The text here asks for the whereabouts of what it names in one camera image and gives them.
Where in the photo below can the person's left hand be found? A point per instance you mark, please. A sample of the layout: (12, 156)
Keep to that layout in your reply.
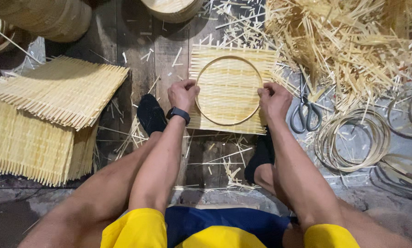
(182, 96)

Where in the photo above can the person's right hand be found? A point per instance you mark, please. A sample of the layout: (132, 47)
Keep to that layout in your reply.
(277, 103)

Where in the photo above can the person's right fingers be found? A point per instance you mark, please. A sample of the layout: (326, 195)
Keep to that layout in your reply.
(267, 90)

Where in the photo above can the person's left fingers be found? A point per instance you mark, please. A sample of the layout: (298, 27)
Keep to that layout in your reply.
(187, 84)

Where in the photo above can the black smartwatch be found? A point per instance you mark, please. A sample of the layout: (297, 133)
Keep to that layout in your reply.
(178, 113)

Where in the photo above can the square woven bamboo mat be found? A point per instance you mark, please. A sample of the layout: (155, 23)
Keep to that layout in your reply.
(226, 86)

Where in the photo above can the person's left black sock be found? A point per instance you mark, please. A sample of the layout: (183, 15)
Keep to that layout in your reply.
(151, 115)

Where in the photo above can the person's black sock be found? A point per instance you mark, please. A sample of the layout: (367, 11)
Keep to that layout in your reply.
(151, 115)
(263, 155)

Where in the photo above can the person's right black sock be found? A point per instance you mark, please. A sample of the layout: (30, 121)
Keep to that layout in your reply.
(263, 155)

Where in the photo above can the scattered bamboo slivers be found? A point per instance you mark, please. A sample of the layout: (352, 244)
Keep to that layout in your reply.
(237, 20)

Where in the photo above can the round bamboo steamer lid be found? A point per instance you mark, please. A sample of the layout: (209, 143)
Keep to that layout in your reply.
(171, 8)

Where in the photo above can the heap of bamboo strip offcuts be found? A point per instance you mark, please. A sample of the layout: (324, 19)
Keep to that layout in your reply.
(330, 41)

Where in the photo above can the stack of woven bamboo mats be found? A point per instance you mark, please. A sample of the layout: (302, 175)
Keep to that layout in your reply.
(54, 93)

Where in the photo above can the blue shorts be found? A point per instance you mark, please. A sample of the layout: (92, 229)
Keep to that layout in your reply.
(226, 217)

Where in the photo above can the person's left leg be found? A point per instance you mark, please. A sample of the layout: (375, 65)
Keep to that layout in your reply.
(99, 199)

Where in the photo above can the person's leg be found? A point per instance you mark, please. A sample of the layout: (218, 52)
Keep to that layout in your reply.
(364, 224)
(99, 199)

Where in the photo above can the large round bamboo steamer stack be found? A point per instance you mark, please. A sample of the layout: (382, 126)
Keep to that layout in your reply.
(51, 17)

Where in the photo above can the yellow shirt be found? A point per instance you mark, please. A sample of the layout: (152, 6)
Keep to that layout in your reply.
(137, 230)

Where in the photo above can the person's right leg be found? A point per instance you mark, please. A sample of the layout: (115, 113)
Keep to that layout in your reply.
(364, 224)

